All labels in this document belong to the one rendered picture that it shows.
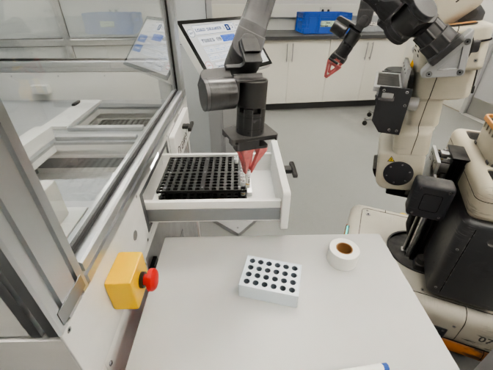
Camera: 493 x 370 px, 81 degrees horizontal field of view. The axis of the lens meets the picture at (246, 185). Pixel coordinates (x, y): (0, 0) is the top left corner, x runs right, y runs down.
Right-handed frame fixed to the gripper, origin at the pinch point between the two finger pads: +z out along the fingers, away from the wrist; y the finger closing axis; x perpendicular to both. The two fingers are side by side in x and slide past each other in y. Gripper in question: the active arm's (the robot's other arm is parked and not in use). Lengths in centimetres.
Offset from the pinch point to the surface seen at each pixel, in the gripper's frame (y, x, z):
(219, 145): -29, -105, 47
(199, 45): -17, -98, -11
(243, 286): 7.0, 16.4, 17.8
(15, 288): 37.4, 23.6, -5.6
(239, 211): 2.0, 1.1, 10.9
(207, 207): 9.1, -2.1, 10.0
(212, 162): 2.4, -19.0, 8.0
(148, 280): 24.6, 15.1, 9.1
